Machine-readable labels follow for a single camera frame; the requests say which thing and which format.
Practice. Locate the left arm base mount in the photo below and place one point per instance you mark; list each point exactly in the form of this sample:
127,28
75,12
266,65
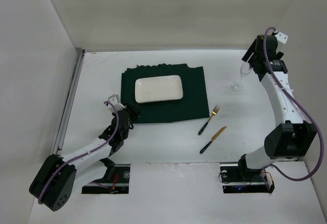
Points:
115,180

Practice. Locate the dark green cloth napkin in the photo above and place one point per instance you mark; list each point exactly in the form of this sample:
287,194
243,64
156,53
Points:
193,105

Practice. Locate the gold fork green handle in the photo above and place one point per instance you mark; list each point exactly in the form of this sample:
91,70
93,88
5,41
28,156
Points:
213,113

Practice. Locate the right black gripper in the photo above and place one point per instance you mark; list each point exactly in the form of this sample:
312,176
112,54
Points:
254,59

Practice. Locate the clear champagne flute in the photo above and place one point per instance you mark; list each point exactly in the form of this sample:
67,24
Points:
245,70

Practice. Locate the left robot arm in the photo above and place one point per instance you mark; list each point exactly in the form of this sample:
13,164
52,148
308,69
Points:
60,175

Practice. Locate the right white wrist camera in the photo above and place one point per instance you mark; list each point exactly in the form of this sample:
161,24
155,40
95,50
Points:
281,38

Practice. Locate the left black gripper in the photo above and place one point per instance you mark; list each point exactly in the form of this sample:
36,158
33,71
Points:
131,113

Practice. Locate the white rectangular plate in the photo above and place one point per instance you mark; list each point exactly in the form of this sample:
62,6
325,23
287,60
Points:
156,89

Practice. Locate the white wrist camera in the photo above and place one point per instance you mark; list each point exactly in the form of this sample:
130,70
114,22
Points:
114,102
281,38

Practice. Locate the left aluminium table rail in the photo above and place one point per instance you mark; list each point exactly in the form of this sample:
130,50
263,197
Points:
69,102

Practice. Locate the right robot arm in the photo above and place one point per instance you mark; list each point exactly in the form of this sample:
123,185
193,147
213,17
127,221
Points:
293,134

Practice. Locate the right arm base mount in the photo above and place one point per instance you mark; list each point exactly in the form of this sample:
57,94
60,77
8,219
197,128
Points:
233,182

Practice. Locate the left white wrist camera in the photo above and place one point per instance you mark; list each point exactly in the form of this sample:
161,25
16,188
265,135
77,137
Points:
114,102

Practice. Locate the gold knife green handle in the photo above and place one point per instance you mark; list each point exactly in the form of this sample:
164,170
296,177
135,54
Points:
212,139

